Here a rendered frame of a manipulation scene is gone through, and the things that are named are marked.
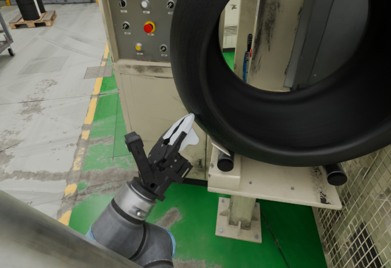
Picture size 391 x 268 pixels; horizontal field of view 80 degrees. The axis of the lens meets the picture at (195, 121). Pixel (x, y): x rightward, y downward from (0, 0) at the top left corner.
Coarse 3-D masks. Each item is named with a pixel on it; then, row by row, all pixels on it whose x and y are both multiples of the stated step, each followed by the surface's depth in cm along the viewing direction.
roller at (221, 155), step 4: (220, 152) 65; (224, 152) 64; (232, 152) 64; (220, 156) 63; (224, 156) 62; (228, 156) 62; (232, 156) 63; (220, 160) 62; (224, 160) 62; (228, 160) 61; (232, 160) 62; (220, 164) 62; (224, 164) 62; (228, 164) 62; (232, 164) 62; (220, 168) 63; (224, 168) 63; (228, 168) 62; (232, 168) 63
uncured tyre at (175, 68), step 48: (192, 0) 41; (384, 0) 58; (192, 48) 45; (384, 48) 63; (192, 96) 51; (240, 96) 79; (288, 96) 77; (336, 96) 72; (384, 96) 60; (240, 144) 56; (288, 144) 68; (336, 144) 53; (384, 144) 50
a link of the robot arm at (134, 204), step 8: (128, 184) 52; (120, 192) 51; (128, 192) 50; (136, 192) 51; (120, 200) 50; (128, 200) 50; (136, 200) 50; (144, 200) 50; (152, 200) 54; (120, 208) 50; (128, 208) 49; (136, 208) 50; (144, 208) 50; (152, 208) 53; (136, 216) 50; (144, 216) 51
